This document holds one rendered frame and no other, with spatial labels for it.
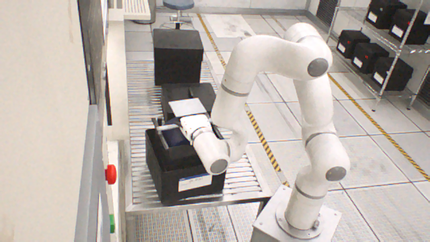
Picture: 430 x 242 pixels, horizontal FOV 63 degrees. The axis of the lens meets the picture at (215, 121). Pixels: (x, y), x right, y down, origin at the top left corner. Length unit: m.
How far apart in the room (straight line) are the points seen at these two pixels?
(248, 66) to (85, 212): 0.67
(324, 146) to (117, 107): 0.81
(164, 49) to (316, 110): 1.18
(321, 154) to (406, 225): 1.76
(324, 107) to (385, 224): 1.79
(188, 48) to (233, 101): 1.08
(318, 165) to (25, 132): 1.02
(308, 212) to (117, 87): 0.86
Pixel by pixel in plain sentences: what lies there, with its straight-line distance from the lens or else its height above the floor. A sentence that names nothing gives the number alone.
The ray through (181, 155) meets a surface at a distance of 1.35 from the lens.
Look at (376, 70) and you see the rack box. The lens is 4.10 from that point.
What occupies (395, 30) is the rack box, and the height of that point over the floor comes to 0.76.
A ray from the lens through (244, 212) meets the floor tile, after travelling 2.47.
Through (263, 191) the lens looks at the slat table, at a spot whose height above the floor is 0.76.
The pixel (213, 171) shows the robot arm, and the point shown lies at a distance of 1.14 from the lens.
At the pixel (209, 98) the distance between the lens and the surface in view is 1.89.
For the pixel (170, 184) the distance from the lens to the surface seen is 1.38.
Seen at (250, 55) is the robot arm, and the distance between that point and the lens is 0.96.
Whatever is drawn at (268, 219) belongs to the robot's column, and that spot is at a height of 0.76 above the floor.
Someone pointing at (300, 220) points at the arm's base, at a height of 0.82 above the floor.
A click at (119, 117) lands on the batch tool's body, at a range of 1.50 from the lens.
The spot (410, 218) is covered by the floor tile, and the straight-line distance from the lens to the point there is 2.93.
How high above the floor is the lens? 1.86
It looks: 35 degrees down
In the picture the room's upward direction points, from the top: 7 degrees clockwise
